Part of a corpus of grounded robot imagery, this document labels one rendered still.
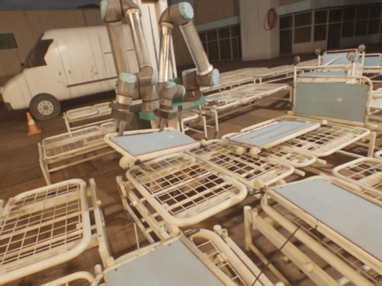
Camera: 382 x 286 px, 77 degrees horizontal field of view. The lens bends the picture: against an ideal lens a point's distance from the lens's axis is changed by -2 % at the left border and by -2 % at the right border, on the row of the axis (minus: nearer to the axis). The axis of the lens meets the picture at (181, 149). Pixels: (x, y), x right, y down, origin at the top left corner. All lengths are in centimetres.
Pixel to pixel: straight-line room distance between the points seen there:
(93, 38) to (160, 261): 818
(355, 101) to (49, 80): 756
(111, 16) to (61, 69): 663
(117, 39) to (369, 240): 178
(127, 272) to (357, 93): 229
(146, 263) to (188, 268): 16
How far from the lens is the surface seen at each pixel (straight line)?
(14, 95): 832
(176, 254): 106
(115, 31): 191
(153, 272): 101
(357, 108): 265
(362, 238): 115
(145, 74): 155
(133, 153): 129
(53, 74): 840
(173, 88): 175
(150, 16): 240
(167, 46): 199
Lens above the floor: 129
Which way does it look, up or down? 21 degrees down
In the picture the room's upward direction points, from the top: 8 degrees counter-clockwise
